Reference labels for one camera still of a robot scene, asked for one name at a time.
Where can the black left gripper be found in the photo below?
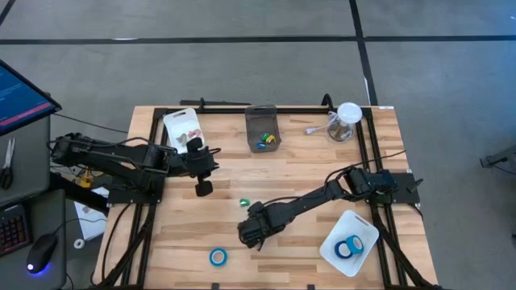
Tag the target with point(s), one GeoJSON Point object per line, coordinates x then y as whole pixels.
{"type": "Point", "coordinates": [197, 163]}

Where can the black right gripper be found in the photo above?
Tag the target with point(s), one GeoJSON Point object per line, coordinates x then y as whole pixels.
{"type": "Point", "coordinates": [258, 223]}

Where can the small green stapler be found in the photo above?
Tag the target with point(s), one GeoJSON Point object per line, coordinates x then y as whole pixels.
{"type": "Point", "coordinates": [265, 137]}
{"type": "Point", "coordinates": [244, 202]}

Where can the pink staple remover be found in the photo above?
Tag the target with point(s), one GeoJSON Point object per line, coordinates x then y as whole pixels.
{"type": "Point", "coordinates": [194, 133]}

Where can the light blue tape roll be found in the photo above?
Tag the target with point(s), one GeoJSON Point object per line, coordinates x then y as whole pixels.
{"type": "Point", "coordinates": [210, 257]}
{"type": "Point", "coordinates": [360, 241]}

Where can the small yellow stapler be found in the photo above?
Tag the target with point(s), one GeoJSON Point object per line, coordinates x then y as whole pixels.
{"type": "Point", "coordinates": [272, 140]}

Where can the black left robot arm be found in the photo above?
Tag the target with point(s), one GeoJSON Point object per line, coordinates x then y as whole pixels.
{"type": "Point", "coordinates": [113, 155]}

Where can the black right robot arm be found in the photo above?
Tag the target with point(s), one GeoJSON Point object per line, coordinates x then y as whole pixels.
{"type": "Point", "coordinates": [306, 201]}

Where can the small white tape roll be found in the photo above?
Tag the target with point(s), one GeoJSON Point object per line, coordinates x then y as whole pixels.
{"type": "Point", "coordinates": [75, 243]}

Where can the white plastic bin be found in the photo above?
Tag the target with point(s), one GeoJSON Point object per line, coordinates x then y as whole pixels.
{"type": "Point", "coordinates": [354, 225]}
{"type": "Point", "coordinates": [177, 121]}

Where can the grey transparent bin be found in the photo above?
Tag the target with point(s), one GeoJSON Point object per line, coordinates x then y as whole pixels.
{"type": "Point", "coordinates": [258, 121]}

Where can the white paper sheet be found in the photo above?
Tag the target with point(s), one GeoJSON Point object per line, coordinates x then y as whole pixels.
{"type": "Point", "coordinates": [92, 225]}

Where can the black diagonal bar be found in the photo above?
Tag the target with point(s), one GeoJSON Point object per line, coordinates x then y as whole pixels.
{"type": "Point", "coordinates": [72, 191]}

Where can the white bulb table lamp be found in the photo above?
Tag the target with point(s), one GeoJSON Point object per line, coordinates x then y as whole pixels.
{"type": "Point", "coordinates": [349, 113]}

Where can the grey side desk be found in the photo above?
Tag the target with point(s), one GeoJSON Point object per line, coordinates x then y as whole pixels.
{"type": "Point", "coordinates": [32, 169]}

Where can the black computer mouse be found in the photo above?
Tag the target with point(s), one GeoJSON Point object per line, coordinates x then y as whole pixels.
{"type": "Point", "coordinates": [40, 253]}

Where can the computer monitor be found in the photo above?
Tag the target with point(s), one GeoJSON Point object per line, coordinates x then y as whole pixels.
{"type": "Point", "coordinates": [20, 100]}

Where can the black keyboard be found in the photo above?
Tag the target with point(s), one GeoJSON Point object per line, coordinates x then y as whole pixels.
{"type": "Point", "coordinates": [14, 229]}

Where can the black table frame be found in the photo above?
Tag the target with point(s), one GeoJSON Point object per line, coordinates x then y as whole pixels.
{"type": "Point", "coordinates": [298, 110]}

